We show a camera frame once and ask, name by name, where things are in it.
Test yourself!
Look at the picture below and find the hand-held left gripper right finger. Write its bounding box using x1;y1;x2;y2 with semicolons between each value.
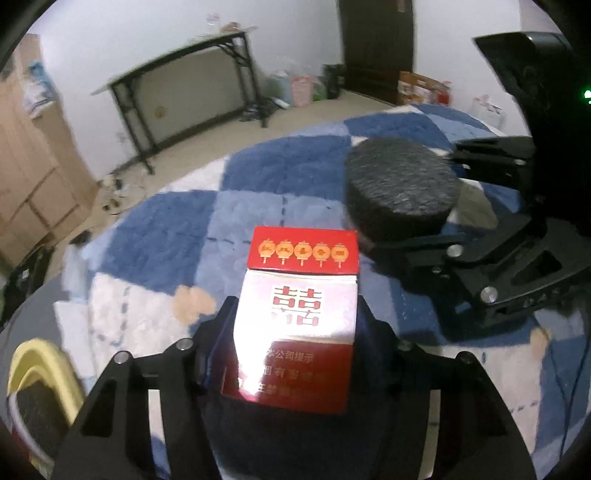
348;295;537;480

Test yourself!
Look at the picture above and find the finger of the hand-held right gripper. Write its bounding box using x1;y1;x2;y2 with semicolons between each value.
369;216;579;328
449;135;540;186

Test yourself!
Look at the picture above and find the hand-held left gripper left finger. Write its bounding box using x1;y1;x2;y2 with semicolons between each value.
53;296;239;480

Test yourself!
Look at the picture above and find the red white lantern print box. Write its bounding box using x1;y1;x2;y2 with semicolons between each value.
221;226;360;414

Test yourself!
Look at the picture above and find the black foam disc grey band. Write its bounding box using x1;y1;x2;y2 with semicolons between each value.
345;137;461;243

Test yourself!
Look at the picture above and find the yellow plastic basin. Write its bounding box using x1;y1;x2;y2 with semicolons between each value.
7;339;86;480

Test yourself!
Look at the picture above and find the white red plastic bag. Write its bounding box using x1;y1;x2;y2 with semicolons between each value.
471;95;504;127

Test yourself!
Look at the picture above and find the colourful cardboard box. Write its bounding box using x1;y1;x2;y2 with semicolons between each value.
398;71;444;106

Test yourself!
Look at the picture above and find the blue white checkered blanket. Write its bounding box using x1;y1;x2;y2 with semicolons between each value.
55;104;591;480

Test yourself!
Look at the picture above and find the dark brown door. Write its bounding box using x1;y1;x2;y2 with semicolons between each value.
339;0;414;104

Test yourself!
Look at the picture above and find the grey bed sheet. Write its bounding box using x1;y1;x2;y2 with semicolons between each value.
0;258;98;480

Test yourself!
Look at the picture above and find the white power strip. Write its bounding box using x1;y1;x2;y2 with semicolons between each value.
99;175;139;213

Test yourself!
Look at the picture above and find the pink plastic bag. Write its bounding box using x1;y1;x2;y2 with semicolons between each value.
291;76;314;107

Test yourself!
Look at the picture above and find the dark shoes pile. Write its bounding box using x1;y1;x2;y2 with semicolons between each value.
240;102;280;121

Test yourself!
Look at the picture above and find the wooden wardrobe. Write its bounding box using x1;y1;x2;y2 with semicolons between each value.
0;34;100;273

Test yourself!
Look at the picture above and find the black folding table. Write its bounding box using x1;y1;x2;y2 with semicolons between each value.
92;25;271;174

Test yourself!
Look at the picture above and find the hanging white blue plastic bag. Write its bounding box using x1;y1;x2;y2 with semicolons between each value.
23;60;58;114

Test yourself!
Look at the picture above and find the thin black cable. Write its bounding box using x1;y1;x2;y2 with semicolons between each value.
549;339;588;464

